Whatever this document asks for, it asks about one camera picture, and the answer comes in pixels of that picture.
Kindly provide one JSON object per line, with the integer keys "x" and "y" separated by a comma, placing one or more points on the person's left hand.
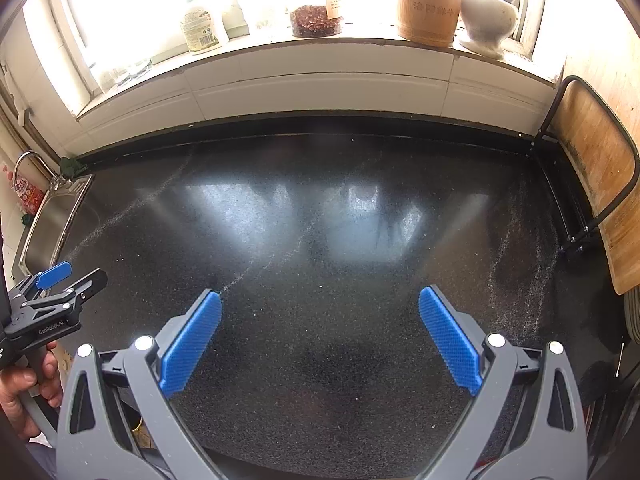
{"x": 20, "y": 397}

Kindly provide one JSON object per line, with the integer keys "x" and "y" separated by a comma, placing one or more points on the person's dark clothing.
{"x": 42, "y": 465}

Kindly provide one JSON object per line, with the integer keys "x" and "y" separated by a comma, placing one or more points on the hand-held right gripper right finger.
{"x": 450, "y": 340}

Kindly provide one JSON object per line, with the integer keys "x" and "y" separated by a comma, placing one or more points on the window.
{"x": 150, "y": 10}

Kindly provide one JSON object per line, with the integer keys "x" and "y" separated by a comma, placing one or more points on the steel sink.
{"x": 55, "y": 215}

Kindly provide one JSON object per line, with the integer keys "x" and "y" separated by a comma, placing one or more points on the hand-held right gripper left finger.
{"x": 192, "y": 340}

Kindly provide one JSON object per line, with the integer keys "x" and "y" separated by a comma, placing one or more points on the red printed packet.
{"x": 26, "y": 195}

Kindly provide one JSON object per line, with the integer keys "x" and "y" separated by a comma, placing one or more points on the steel faucet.
{"x": 56, "y": 180}

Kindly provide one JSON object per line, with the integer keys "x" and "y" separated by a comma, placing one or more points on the black pan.
{"x": 617, "y": 410}

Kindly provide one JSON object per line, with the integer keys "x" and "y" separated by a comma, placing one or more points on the wooden cutting board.
{"x": 600, "y": 170}

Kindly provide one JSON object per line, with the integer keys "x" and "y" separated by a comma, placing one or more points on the jar of red spices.
{"x": 315, "y": 21}

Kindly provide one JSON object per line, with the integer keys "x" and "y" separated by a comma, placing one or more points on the white stone mortar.
{"x": 487, "y": 22}

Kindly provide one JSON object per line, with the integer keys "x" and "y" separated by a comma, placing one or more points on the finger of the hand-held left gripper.
{"x": 90, "y": 284}
{"x": 54, "y": 275}

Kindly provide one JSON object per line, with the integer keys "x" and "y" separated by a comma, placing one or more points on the black trash bin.
{"x": 136, "y": 427}

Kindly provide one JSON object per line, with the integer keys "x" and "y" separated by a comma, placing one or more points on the white labelled plastic bottle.
{"x": 202, "y": 27}

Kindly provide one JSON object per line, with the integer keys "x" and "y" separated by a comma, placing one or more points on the black metal rack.
{"x": 575, "y": 242}

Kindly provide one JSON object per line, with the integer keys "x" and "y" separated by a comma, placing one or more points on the bamboo container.
{"x": 430, "y": 5}

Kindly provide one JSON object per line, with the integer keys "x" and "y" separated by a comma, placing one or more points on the green scouring pad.
{"x": 71, "y": 166}

